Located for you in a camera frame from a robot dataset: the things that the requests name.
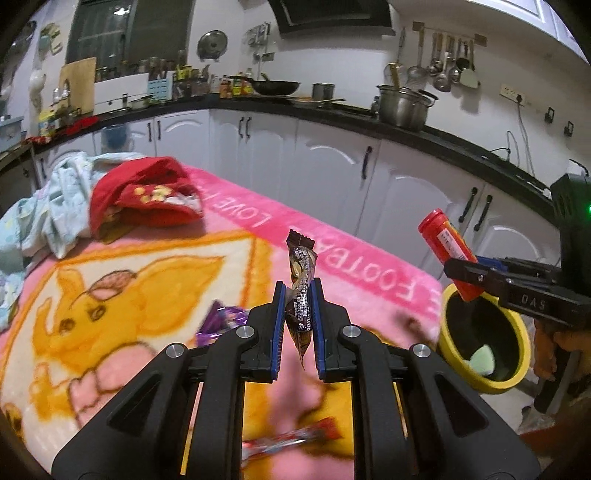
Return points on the wall power socket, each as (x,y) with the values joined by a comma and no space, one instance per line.
(511,94)

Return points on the steel stock pot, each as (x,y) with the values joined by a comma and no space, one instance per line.
(405,108)

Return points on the white lower cabinets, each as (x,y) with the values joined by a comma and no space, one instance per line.
(368,179)

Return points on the red cylinder bottle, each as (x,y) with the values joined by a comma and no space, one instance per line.
(443,239)

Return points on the wooden cutting board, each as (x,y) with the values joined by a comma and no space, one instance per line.
(79,77)

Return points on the hanging utensils rack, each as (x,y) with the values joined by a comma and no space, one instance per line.
(438,53)

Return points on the pink cartoon blanket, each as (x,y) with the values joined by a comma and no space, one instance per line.
(88,323)

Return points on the yellow rimmed trash bin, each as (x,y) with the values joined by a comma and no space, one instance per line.
(467,326)

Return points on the red candy wrapper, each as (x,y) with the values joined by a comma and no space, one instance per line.
(320,432)

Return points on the dark kitchen window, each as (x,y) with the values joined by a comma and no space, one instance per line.
(124,36)

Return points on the purple snack wrapper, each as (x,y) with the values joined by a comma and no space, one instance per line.
(219,319)

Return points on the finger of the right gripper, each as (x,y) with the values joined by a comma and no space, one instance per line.
(489,280)
(492,263)

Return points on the blue utensil holder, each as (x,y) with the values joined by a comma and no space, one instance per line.
(160,89)

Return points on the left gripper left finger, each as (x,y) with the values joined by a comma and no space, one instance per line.
(276,340)

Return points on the white upper cabinet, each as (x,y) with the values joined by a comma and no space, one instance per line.
(535,22)

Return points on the hanging pot lid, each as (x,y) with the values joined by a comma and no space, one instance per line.
(212,45)

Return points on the light blue cloth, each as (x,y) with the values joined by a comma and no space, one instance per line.
(50,221)

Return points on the green mesh sponge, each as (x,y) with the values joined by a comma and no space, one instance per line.
(482,362)

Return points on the steel cup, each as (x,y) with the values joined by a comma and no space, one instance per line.
(322,91)

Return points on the brown candy wrapper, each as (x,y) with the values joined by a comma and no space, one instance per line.
(297,312)

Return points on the black range hood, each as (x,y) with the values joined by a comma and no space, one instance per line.
(303,15)

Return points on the red cloth bag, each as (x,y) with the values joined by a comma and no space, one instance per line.
(150,191)

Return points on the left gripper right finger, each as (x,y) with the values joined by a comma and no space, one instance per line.
(318,332)

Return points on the black wok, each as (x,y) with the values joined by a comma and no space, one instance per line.
(270,87)

